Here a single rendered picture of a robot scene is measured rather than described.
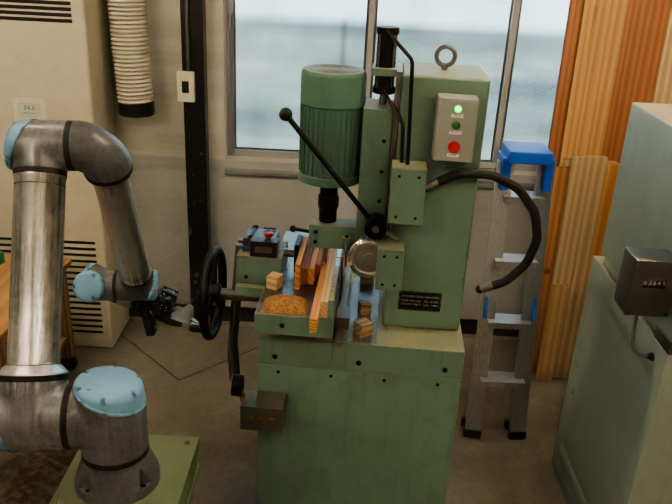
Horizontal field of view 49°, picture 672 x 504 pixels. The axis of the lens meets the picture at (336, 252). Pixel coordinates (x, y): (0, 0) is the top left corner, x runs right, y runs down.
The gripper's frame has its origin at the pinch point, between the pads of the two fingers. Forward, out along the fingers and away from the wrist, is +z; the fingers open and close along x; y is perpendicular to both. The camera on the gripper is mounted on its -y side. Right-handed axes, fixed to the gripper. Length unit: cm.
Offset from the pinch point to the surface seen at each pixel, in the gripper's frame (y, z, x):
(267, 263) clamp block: 31.8, 13.4, -4.6
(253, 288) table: 23.4, 12.5, -6.6
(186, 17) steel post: 65, -56, 113
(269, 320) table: 27.6, 19.6, -27.6
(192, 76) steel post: 43, -46, 113
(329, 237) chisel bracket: 47, 27, -4
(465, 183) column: 79, 53, -11
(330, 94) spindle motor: 86, 12, -9
